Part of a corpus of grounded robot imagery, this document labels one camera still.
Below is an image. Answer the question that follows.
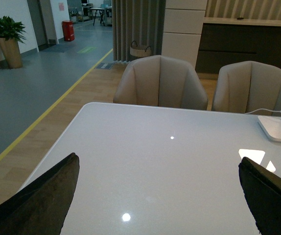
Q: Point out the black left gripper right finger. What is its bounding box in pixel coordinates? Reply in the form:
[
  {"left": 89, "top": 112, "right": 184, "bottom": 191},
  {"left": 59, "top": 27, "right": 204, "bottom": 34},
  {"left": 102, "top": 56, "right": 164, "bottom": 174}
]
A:
[{"left": 238, "top": 157, "right": 281, "bottom": 235}]

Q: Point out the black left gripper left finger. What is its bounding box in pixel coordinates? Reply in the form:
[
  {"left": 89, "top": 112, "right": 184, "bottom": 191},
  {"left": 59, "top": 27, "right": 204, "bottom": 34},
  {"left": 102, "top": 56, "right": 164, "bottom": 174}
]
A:
[{"left": 0, "top": 153, "right": 79, "bottom": 235}]

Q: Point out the beige chair right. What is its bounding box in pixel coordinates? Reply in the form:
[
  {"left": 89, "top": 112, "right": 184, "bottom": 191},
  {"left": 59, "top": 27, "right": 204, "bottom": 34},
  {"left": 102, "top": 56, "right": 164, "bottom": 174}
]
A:
[{"left": 211, "top": 61, "right": 281, "bottom": 117}]

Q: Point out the beige chair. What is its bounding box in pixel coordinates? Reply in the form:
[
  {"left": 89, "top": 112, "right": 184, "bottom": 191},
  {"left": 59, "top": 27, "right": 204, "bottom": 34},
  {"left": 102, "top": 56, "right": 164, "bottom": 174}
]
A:
[
  {"left": 113, "top": 55, "right": 208, "bottom": 110},
  {"left": 211, "top": 61, "right": 281, "bottom": 117}
]

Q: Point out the tan plant pot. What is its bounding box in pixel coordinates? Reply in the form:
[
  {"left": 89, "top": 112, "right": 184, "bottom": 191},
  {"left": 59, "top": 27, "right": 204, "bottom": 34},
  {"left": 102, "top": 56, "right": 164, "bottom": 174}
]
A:
[{"left": 0, "top": 38, "right": 23, "bottom": 69}]

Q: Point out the beige chair left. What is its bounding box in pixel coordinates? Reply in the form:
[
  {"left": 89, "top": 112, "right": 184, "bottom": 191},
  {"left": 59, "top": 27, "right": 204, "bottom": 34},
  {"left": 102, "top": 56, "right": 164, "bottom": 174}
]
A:
[{"left": 113, "top": 55, "right": 208, "bottom": 110}]

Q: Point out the dark counter cabinet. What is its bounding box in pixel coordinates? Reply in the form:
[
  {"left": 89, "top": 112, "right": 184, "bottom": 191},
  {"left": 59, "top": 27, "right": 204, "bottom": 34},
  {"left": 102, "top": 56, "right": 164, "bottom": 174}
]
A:
[{"left": 195, "top": 21, "right": 281, "bottom": 73}]

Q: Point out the red cabinet box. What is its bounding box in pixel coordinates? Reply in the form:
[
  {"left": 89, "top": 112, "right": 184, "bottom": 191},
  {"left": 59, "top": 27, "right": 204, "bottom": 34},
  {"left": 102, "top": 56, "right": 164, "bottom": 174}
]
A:
[{"left": 62, "top": 21, "right": 75, "bottom": 42}]

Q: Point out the green potted plant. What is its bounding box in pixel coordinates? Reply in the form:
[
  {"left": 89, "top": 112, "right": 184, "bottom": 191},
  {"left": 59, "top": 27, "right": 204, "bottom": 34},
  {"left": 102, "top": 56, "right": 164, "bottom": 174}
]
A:
[{"left": 0, "top": 16, "right": 26, "bottom": 43}]

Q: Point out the white drawer cabinet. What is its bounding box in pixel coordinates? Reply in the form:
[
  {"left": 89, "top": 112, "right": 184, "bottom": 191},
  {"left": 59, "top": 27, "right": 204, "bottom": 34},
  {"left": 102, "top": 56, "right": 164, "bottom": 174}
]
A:
[{"left": 162, "top": 0, "right": 207, "bottom": 67}]

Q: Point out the distant black table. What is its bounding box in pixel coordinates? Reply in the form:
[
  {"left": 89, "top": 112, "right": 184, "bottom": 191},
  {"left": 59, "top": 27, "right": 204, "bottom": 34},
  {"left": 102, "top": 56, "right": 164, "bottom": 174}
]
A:
[{"left": 90, "top": 7, "right": 106, "bottom": 26}]

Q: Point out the gray curtain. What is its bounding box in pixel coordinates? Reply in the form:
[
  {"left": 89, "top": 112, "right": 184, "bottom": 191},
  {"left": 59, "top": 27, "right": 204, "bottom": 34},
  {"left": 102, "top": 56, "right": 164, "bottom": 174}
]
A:
[{"left": 112, "top": 0, "right": 166, "bottom": 62}]

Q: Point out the white lamp cable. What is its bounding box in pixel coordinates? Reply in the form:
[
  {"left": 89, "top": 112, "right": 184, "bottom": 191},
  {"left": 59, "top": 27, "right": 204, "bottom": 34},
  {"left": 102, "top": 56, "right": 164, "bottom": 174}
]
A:
[{"left": 243, "top": 108, "right": 281, "bottom": 115}]

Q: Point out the woven basket with handles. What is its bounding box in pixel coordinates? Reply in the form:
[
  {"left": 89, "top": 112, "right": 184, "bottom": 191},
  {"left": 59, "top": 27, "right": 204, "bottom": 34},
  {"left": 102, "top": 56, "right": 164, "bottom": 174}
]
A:
[{"left": 130, "top": 41, "right": 152, "bottom": 58}]

